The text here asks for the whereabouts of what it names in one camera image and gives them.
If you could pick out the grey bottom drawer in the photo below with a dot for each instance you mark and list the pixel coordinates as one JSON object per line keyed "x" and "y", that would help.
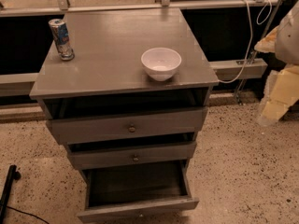
{"x": 137, "y": 190}

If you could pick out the grey drawer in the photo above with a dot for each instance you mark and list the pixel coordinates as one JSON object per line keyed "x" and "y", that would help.
{"x": 113, "y": 127}
{"x": 112, "y": 157}
{"x": 137, "y": 190}

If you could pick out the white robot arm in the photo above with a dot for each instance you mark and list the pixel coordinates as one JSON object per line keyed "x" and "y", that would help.
{"x": 281, "y": 90}

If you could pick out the grey wooden drawer cabinet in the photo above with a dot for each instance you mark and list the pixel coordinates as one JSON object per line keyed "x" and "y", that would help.
{"x": 106, "y": 76}

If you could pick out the grey middle drawer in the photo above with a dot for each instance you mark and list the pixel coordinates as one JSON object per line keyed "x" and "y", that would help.
{"x": 112, "y": 157}

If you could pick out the grey top drawer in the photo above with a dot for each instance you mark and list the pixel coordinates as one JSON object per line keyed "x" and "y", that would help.
{"x": 113, "y": 127}

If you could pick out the white ceramic bowl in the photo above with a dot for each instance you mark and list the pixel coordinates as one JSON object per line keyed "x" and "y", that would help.
{"x": 161, "y": 63}

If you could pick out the thin metal diagonal rod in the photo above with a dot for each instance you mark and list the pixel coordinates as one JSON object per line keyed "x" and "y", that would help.
{"x": 267, "y": 42}

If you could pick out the blue silver drink can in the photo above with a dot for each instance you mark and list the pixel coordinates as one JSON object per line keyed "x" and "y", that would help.
{"x": 61, "y": 39}

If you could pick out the black bar on floor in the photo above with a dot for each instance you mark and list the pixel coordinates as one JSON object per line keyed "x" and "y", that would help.
{"x": 12, "y": 175}

